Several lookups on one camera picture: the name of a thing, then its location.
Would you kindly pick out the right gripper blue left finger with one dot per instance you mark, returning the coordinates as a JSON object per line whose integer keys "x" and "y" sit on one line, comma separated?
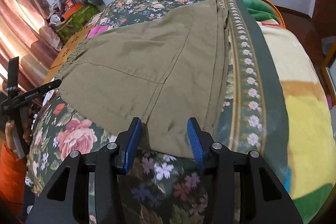
{"x": 128, "y": 142}

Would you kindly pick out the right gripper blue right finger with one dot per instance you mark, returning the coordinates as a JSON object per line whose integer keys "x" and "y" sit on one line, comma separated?
{"x": 201, "y": 143}

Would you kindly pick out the olive green pants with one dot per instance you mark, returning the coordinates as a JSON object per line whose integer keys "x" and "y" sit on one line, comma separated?
{"x": 163, "y": 72}

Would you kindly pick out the orange sleeve forearm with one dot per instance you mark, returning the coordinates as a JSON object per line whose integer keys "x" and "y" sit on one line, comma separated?
{"x": 13, "y": 172}

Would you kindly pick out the left hand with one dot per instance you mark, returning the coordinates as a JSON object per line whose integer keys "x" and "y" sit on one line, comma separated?
{"x": 11, "y": 134}

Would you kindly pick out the floral dark green bedspread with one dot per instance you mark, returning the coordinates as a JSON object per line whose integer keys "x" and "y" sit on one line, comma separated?
{"x": 161, "y": 188}

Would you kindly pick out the pink curtain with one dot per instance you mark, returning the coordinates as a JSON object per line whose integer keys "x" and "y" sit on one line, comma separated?
{"x": 26, "y": 34}

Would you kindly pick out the colourful fleece blanket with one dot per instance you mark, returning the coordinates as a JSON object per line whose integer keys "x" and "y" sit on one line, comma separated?
{"x": 311, "y": 148}

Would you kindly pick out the magenta folded cloth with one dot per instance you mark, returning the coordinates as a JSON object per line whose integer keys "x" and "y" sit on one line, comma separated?
{"x": 96, "y": 30}

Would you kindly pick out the green patterned bag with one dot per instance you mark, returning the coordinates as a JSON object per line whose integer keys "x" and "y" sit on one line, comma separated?
{"x": 75, "y": 22}

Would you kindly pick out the orange red box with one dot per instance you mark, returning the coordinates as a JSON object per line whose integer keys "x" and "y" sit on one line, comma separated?
{"x": 71, "y": 8}

